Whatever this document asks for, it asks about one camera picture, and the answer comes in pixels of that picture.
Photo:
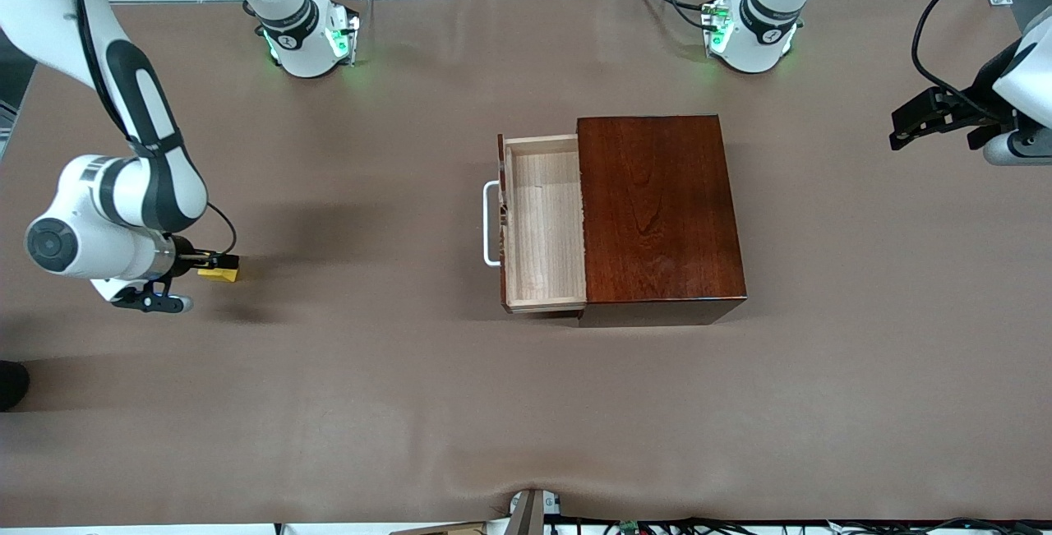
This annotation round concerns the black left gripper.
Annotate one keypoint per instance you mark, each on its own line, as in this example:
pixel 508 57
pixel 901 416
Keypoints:
pixel 973 105

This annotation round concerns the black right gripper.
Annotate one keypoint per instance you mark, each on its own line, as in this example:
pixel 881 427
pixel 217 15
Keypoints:
pixel 184 255

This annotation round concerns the yellow wooden block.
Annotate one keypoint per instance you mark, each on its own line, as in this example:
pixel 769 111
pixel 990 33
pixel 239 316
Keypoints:
pixel 220 275

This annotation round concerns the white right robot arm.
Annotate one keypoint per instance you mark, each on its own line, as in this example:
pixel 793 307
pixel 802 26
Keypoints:
pixel 148 190

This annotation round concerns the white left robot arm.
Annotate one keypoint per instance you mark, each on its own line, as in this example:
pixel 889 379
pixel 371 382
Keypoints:
pixel 760 46

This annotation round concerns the brown table cover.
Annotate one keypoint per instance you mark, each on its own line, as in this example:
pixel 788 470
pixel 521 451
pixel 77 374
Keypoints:
pixel 329 354

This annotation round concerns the black round object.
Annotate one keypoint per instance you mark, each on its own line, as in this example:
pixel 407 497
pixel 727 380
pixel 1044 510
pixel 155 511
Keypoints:
pixel 10 385

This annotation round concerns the dark brown wooden cabinet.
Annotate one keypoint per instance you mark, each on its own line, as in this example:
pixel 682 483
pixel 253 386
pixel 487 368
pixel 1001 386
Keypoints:
pixel 657 214

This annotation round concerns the brown cardboard piece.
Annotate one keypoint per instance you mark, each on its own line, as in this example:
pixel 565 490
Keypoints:
pixel 444 529

